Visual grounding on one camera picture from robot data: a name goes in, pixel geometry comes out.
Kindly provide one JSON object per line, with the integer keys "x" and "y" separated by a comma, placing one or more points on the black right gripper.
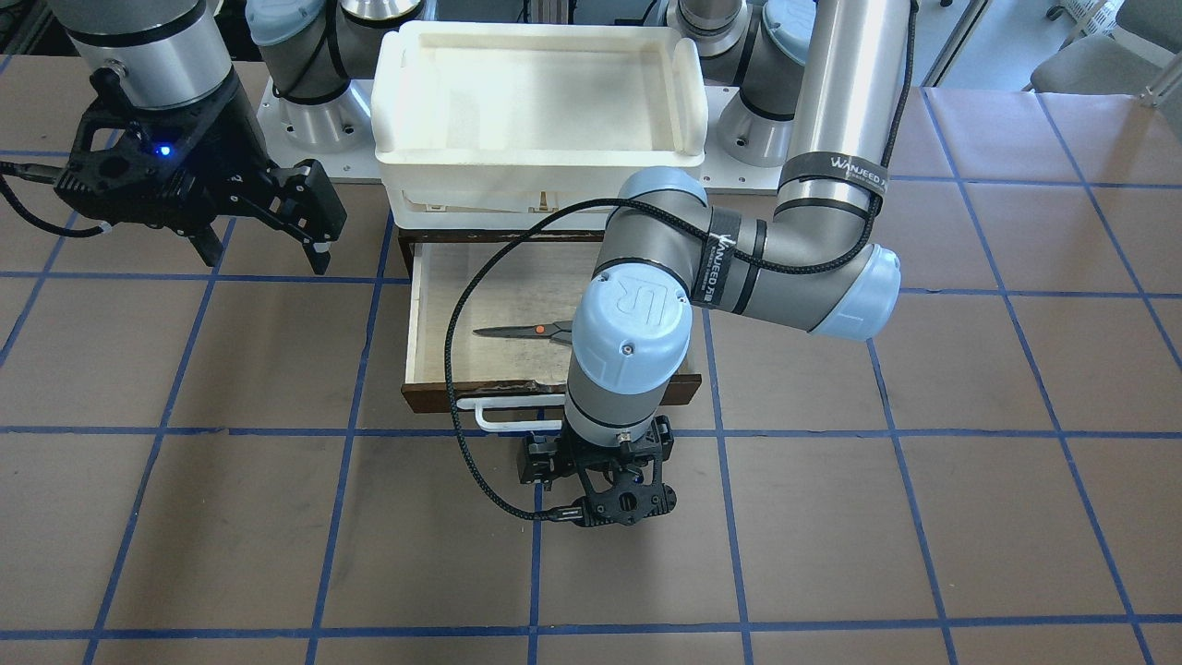
{"x": 233, "y": 132}

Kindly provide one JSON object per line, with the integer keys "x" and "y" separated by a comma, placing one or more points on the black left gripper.
{"x": 538, "y": 461}

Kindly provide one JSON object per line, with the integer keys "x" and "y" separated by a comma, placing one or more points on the grey orange scissors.
{"x": 556, "y": 332}

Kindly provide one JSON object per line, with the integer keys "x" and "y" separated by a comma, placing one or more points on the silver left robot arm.
{"x": 811, "y": 267}

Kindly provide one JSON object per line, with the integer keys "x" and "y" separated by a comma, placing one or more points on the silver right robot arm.
{"x": 171, "y": 53}

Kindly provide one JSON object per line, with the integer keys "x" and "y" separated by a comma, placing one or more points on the dark wooden drawer cabinet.
{"x": 508, "y": 242}

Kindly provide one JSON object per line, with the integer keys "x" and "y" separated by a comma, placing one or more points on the white foam tray box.
{"x": 524, "y": 57}

